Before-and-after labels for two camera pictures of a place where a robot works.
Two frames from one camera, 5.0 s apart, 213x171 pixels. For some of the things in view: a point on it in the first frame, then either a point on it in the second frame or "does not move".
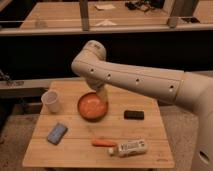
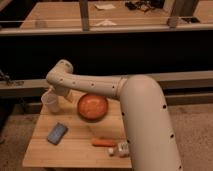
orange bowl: x=92 y=106 does not move
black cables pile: x=145 y=5 does not move
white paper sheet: x=101 y=7 does not move
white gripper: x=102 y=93 -> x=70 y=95
